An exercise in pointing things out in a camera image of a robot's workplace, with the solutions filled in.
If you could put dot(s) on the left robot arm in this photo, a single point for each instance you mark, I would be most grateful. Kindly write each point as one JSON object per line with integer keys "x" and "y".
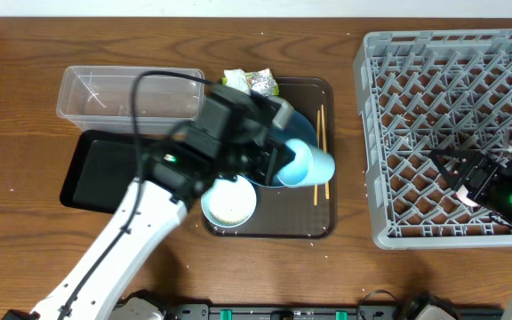
{"x": 230, "y": 138}

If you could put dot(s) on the light blue rice bowl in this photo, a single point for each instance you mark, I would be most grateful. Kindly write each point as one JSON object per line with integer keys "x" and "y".
{"x": 229, "y": 203}

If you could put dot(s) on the black plastic tray bin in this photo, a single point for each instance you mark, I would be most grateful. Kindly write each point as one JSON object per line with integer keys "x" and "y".
{"x": 106, "y": 175}

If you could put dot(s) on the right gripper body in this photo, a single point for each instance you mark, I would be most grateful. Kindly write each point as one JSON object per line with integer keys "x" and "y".
{"x": 495, "y": 190}

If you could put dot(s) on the clear plastic bin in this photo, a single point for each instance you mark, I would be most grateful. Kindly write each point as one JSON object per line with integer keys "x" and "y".
{"x": 98, "y": 98}

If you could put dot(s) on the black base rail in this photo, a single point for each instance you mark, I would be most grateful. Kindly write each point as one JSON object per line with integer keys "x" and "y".
{"x": 142, "y": 305}

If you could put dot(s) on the grey dishwasher rack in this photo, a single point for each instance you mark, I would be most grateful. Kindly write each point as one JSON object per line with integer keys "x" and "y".
{"x": 421, "y": 90}

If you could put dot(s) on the small pink cup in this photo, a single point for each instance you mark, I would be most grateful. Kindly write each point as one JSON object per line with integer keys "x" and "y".
{"x": 466, "y": 197}

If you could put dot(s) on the dark blue plate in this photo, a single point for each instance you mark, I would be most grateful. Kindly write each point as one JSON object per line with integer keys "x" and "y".
{"x": 298, "y": 127}

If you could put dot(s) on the small blue cup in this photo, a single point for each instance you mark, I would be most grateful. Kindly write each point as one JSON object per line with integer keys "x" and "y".
{"x": 311, "y": 166}

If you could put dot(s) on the foil snack wrapper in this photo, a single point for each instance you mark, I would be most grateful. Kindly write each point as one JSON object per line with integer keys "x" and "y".
{"x": 263, "y": 82}

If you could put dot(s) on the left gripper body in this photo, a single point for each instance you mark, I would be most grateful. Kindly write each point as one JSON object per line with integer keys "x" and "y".
{"x": 242, "y": 149}

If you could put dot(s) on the crumpled white napkin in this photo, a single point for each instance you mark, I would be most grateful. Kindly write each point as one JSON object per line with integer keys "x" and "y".
{"x": 237, "y": 79}

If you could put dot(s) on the dark brown serving tray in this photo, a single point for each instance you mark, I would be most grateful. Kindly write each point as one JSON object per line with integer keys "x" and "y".
{"x": 295, "y": 212}

